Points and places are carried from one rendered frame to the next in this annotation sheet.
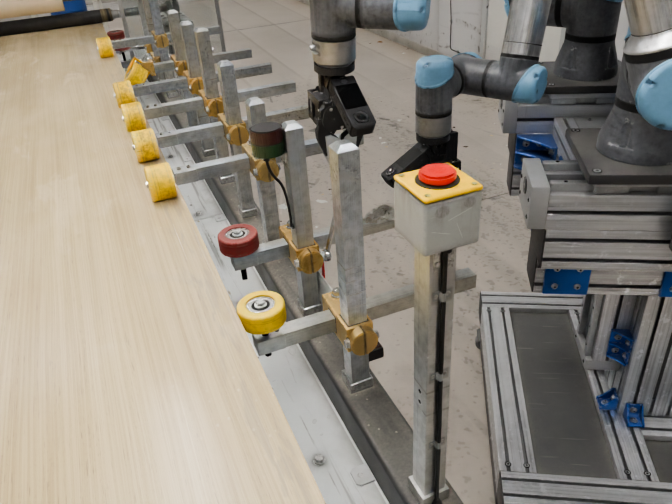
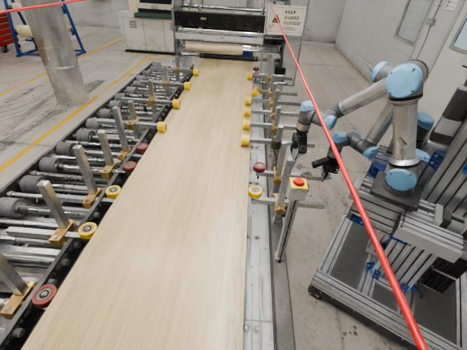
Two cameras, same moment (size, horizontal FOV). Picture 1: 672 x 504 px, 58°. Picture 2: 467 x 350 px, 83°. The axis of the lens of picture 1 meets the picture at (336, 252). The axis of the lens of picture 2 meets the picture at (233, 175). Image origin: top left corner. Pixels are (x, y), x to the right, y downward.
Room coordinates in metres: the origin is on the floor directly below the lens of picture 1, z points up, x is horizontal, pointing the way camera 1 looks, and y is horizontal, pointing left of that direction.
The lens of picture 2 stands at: (-0.30, -0.19, 1.90)
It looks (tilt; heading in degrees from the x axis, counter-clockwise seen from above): 38 degrees down; 22
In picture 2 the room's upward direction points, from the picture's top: 4 degrees clockwise
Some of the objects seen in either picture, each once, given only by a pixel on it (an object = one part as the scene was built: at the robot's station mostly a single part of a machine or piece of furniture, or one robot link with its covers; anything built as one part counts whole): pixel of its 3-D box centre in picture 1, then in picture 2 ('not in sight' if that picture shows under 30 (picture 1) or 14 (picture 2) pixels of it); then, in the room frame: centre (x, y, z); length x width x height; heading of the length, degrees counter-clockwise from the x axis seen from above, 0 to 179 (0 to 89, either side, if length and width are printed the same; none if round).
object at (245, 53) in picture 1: (203, 60); (279, 92); (2.30, 0.44, 0.95); 0.36 x 0.03 x 0.03; 110
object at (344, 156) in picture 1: (351, 278); (282, 193); (0.83, -0.02, 0.93); 0.03 x 0.03 x 0.48; 20
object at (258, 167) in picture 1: (260, 161); not in sight; (1.32, 0.16, 0.95); 0.13 x 0.06 x 0.05; 20
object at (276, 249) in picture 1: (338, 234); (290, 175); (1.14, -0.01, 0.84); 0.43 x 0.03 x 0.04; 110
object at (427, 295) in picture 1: (432, 383); (286, 230); (0.59, -0.11, 0.93); 0.05 x 0.04 x 0.45; 20
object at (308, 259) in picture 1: (299, 248); (276, 176); (1.09, 0.08, 0.85); 0.13 x 0.06 x 0.05; 20
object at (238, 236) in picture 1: (241, 255); (258, 171); (1.06, 0.19, 0.85); 0.08 x 0.08 x 0.11
